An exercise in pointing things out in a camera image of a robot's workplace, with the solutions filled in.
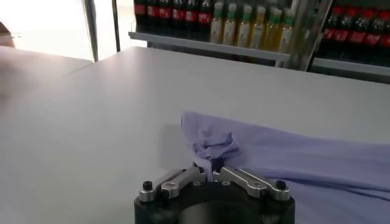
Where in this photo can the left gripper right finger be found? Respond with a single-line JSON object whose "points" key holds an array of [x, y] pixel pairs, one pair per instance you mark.
{"points": [[256, 185]]}

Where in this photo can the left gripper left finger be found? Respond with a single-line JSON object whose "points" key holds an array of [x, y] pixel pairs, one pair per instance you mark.
{"points": [[173, 185]]}

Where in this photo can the purple t-shirt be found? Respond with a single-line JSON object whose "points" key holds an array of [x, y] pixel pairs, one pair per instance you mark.
{"points": [[304, 158]]}

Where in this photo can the grey metal shelf unit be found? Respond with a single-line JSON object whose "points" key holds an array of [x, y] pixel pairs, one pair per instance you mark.
{"points": [[213, 47], [350, 65]]}

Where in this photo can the yellow juice bottle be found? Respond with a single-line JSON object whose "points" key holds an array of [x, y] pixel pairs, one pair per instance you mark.
{"points": [[217, 29], [272, 36], [230, 30], [243, 32], [286, 38], [257, 34]]}

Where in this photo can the black slanted pole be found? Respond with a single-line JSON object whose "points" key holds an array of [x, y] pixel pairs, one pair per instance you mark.
{"points": [[116, 27]]}

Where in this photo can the red-cap cola bottle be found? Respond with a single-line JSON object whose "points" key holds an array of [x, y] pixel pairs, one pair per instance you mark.
{"points": [[329, 33], [357, 36], [342, 34], [139, 12], [372, 39], [205, 18], [191, 16], [152, 12], [164, 13], [178, 15]]}

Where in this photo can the open cardboard box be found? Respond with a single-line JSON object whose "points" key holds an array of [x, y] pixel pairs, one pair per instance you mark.
{"points": [[6, 35]]}

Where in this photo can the grey slanted frame post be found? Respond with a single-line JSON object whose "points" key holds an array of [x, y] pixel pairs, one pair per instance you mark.
{"points": [[90, 30]]}

